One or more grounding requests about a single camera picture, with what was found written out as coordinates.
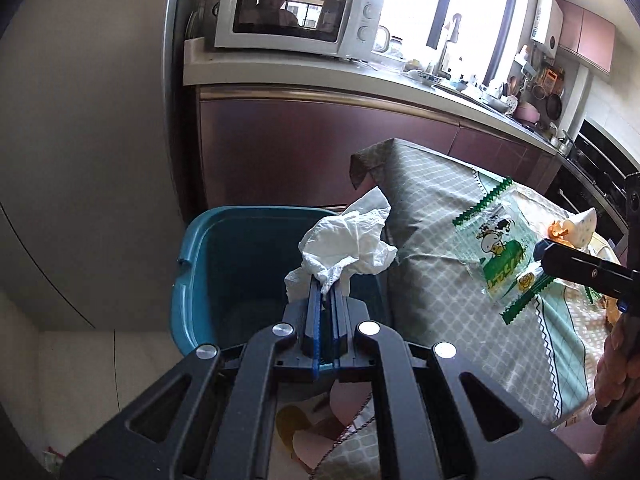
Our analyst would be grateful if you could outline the orange peel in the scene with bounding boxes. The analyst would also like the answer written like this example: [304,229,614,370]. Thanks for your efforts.
[547,220,574,248]

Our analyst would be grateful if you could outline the green snoopy snack wrapper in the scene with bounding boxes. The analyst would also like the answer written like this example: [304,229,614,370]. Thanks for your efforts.
[452,178,553,325]

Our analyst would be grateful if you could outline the large dotted paper cup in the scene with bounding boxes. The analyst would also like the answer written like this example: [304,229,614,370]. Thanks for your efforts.
[562,207,598,248]

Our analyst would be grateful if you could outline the white tissue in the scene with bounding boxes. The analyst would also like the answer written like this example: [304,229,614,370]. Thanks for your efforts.
[284,186,397,302]

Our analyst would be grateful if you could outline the teal plastic trash bin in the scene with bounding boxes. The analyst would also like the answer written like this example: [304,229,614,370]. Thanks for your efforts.
[169,205,394,401]

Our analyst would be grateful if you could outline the kitchen faucet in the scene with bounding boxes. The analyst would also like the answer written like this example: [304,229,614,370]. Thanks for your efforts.
[435,13,462,79]

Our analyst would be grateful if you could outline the person's right hand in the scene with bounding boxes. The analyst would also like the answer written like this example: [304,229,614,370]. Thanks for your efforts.
[594,314,639,408]

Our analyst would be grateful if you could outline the black built-in oven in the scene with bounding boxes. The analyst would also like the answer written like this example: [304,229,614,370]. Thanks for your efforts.
[544,119,639,260]

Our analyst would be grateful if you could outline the patterned tablecloth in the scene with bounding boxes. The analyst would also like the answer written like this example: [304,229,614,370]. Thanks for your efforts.
[278,138,624,480]

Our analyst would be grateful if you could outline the pink pot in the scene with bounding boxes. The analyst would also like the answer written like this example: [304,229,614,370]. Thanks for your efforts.
[513,102,540,125]

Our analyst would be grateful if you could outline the black frying pan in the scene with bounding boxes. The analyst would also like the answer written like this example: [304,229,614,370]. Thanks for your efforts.
[546,92,563,122]

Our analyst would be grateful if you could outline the maroon lower cabinets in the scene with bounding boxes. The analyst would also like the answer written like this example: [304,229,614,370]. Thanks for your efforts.
[198,87,560,208]

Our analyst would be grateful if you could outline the blue white bowl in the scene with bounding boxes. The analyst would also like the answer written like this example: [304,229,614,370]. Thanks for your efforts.
[419,70,442,88]

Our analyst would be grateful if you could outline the pink upper cabinet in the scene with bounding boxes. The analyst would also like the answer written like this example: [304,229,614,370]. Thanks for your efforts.
[558,0,616,74]

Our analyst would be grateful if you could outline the white water heater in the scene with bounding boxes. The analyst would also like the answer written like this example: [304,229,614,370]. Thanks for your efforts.
[529,0,564,58]

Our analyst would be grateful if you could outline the grey refrigerator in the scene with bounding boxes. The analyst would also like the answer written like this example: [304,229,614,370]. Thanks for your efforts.
[1,0,184,332]

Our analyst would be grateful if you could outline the glass electric kettle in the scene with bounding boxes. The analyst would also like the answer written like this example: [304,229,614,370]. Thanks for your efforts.
[372,25,404,58]

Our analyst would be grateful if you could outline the white microwave oven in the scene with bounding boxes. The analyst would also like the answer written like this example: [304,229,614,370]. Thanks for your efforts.
[212,0,384,62]

